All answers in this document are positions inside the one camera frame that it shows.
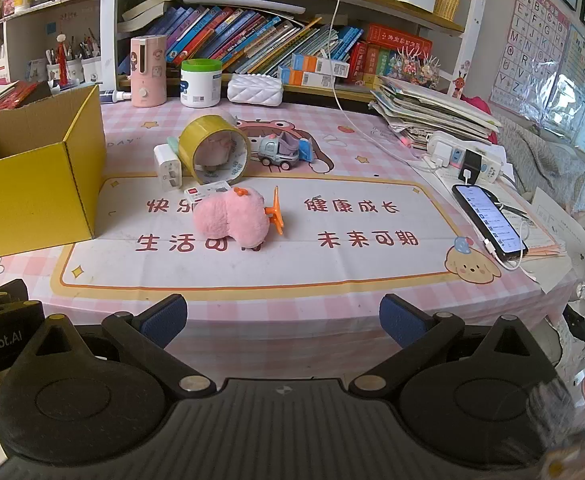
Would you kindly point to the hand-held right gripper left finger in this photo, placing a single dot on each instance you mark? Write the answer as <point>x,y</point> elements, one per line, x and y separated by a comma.
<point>165,317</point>

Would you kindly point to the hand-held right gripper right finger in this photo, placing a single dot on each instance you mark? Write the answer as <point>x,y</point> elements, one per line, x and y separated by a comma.
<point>398,317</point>

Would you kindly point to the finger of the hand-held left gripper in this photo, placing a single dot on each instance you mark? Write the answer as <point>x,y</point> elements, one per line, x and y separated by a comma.
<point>2,297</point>

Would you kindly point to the yellow cardboard box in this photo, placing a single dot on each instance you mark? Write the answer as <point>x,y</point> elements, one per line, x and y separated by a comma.
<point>32,195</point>

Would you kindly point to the pink plush toy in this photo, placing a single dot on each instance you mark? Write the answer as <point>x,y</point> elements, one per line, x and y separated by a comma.
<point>227,220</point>

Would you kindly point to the yellow tape roll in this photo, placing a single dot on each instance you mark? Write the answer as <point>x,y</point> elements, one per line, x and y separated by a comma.
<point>192,145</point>

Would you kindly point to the small white box red label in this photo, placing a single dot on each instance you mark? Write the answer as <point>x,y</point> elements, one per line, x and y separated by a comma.
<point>207,192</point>

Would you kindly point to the black smartphone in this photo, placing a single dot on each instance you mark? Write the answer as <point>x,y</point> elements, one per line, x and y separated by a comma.
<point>487,220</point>

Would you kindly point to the white charger plug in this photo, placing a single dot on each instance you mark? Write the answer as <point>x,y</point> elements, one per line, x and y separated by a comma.
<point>166,170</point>

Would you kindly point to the orange plastic clip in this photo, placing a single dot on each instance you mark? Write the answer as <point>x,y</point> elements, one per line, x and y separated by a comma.
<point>275,210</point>

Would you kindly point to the white plug adapter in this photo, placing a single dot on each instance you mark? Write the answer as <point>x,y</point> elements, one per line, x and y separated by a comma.
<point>441,152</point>

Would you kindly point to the black plug adapter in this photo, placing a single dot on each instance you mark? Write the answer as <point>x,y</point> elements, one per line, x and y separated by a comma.
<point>470,162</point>

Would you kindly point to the pink pen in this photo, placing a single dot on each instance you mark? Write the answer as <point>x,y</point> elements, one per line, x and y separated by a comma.
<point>405,141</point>

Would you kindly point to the white paper sheet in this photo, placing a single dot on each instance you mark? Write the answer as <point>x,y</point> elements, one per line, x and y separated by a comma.
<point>552,230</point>

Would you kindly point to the white power strip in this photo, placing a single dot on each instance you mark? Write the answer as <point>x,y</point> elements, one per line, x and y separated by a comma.
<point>487,160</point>

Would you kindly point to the red plastic bag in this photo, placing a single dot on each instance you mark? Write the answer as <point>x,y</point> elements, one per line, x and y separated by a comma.
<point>2,95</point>

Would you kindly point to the stack of papers and booklets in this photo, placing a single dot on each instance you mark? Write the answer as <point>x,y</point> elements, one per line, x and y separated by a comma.
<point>432,110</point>

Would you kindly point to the grey cloth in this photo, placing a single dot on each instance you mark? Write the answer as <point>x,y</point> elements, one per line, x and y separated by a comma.
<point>547,160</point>

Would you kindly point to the white jar green lid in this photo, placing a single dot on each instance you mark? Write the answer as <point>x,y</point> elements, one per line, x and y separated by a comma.
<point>200,87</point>

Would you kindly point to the white pen cup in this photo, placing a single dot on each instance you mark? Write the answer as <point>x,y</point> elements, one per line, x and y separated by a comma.
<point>52,70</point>
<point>92,67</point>
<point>73,70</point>

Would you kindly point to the pink cartoon dispenser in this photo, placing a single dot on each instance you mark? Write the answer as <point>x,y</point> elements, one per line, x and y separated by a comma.
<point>147,75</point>

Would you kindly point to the white quilted pouch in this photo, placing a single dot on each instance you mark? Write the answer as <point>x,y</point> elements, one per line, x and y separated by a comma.
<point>255,90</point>

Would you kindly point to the colourful spiky ornament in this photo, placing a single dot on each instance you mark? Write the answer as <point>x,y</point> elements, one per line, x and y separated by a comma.
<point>415,67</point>

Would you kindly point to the orange blue carton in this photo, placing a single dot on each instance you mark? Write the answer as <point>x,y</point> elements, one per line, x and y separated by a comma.
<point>320,65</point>
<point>302,77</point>

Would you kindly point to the white shelf unit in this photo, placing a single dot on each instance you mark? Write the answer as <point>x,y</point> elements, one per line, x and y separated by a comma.
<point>22,35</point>

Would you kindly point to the red boxed book set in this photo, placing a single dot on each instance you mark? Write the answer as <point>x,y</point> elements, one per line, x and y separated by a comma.
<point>397,37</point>

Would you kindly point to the row of large colourful books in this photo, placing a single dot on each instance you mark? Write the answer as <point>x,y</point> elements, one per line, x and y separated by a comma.
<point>232,35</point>

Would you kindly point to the wooden bookshelf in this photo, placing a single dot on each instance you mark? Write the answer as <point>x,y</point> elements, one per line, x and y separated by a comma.
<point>110,20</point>

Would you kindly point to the thick white book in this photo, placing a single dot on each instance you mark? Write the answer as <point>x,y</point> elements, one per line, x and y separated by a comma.
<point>145,10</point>

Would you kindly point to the white light bar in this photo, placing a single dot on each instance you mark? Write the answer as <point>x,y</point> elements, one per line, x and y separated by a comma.
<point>242,2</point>

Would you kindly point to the alphabet wall poster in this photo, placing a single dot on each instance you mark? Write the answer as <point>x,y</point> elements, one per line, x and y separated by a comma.
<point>527,45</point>

